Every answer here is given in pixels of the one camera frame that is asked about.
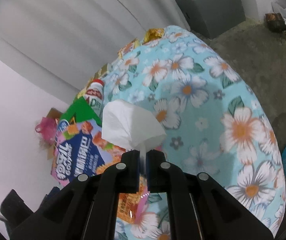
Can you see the magenta mesh bag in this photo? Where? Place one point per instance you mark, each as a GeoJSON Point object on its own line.
{"type": "Point", "coordinates": [46, 128]}

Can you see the grey curtain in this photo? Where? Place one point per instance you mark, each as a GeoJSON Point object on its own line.
{"type": "Point", "coordinates": [57, 30]}

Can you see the grey cabinet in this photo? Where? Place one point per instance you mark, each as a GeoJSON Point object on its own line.
{"type": "Point", "coordinates": [213, 12]}

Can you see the orange wrapper with pink film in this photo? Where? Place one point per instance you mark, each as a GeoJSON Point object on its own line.
{"type": "Point", "coordinates": [128, 205]}

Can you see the white tissue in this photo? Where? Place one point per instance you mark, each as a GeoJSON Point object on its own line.
{"type": "Point", "coordinates": [128, 125]}

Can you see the green snack packet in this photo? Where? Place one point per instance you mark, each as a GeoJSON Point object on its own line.
{"type": "Point", "coordinates": [79, 110]}

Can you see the blue floral blanket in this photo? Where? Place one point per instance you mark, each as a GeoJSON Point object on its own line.
{"type": "Point", "coordinates": [208, 105]}

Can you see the gold crinkled wrapper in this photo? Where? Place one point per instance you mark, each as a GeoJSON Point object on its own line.
{"type": "Point", "coordinates": [154, 33]}

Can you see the gold patterned packet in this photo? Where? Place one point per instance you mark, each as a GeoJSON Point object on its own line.
{"type": "Point", "coordinates": [100, 73]}

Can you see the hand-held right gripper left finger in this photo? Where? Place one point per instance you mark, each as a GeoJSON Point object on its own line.
{"type": "Point", "coordinates": [133, 177]}

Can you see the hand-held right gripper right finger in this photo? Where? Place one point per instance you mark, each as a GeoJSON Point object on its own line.
{"type": "Point", "coordinates": [150, 177]}

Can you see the pink blue snack bag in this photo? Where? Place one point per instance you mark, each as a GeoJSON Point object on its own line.
{"type": "Point", "coordinates": [82, 152]}

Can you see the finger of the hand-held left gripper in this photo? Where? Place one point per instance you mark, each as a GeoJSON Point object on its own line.
{"type": "Point", "coordinates": [53, 193]}

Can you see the brown cardboard box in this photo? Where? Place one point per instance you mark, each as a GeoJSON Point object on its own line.
{"type": "Point", "coordinates": [52, 112]}

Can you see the white bottle with red label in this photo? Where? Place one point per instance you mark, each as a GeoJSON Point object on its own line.
{"type": "Point", "coordinates": [95, 97]}

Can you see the dark box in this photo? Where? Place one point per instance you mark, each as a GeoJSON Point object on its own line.
{"type": "Point", "coordinates": [274, 22]}

